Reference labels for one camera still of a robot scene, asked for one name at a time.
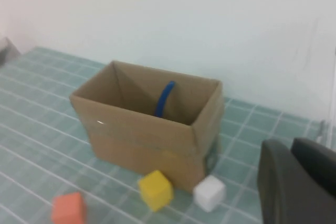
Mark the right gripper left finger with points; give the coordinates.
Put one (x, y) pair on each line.
(283, 190)

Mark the white cube block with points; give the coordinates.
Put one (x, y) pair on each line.
(210, 193)

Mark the brown cardboard box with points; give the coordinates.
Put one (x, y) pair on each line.
(144, 150)

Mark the green checked tablecloth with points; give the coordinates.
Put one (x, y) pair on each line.
(39, 129)

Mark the orange cube block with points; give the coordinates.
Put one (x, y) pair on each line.
(68, 208)

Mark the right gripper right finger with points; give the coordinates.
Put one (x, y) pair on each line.
(317, 165)

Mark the yellow cube block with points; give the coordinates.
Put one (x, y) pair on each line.
(156, 191)

